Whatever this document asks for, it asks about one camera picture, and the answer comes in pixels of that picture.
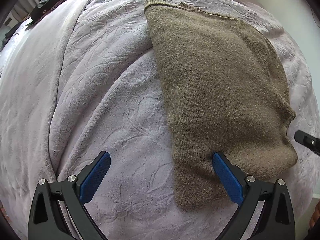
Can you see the person right hand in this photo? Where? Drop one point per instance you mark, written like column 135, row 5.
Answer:
column 315, row 216

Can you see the tan knit sweater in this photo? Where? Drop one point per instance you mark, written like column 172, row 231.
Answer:
column 225, row 90

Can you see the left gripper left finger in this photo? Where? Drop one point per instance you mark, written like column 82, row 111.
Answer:
column 46, row 220

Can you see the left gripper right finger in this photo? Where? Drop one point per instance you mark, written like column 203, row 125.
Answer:
column 276, row 220

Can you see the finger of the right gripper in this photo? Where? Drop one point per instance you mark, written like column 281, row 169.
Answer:
column 310, row 142

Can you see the lavender embossed bed blanket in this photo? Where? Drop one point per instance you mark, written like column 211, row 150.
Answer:
column 85, row 80

